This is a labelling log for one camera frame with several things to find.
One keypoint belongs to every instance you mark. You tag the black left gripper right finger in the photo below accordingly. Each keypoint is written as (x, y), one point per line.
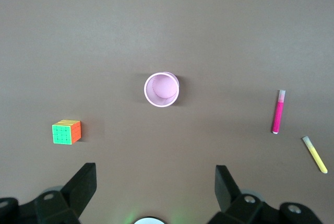
(229, 195)

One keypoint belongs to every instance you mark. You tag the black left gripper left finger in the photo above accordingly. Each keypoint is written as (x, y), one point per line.
(75, 195)

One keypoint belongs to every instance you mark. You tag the pink marker pen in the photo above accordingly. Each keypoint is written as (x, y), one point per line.
(278, 114)

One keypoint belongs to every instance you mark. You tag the multicolour puzzle cube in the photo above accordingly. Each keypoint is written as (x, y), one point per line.
(65, 134)

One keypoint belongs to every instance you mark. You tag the yellow marker pen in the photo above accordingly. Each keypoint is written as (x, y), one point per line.
(315, 156)

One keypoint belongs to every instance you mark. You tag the translucent pink plastic cup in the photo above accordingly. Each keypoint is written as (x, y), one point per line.
(161, 91)

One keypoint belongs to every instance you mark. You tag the brown table cover sheet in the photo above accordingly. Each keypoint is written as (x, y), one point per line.
(167, 25)

